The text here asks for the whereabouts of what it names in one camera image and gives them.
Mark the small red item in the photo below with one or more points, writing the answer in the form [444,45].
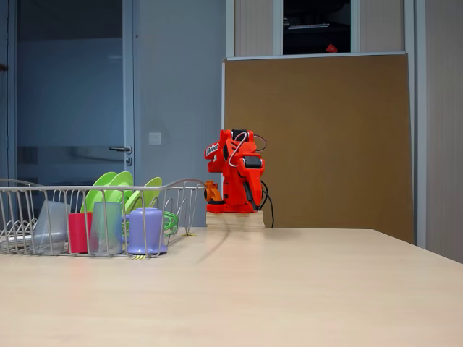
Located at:
[331,48]

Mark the yellow black striped tape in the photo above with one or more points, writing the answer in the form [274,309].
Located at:
[138,257]

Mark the grey glass door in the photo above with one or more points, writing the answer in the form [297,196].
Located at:
[72,90]

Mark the red plastic cup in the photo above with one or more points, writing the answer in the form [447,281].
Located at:
[79,231]

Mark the grey cabinet with open shelf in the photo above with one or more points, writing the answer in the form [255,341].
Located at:
[253,25]

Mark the orange clamp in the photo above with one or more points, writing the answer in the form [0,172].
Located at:
[213,193]

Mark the white light switch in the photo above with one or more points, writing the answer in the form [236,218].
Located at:
[155,139]

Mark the red robot arm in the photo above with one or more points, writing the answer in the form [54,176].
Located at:
[229,188]

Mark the grey sliding door cabinet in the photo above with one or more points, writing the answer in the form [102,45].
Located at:
[445,108]

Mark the wooden base block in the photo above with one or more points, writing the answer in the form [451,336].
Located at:
[231,220]

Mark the green plastic plate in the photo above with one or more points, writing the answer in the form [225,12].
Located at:
[101,182]
[152,186]
[123,180]

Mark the brown partition board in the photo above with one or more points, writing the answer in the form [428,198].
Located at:
[343,144]

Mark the purple plastic mug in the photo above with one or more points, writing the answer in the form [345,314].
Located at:
[144,231]

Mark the yellow green tape bit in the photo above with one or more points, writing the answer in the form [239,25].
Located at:
[188,235]

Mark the white spiral notebook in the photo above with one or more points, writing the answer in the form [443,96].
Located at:
[307,25]

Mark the grey translucent plastic cup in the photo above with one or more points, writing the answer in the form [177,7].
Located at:
[108,227]
[50,227]

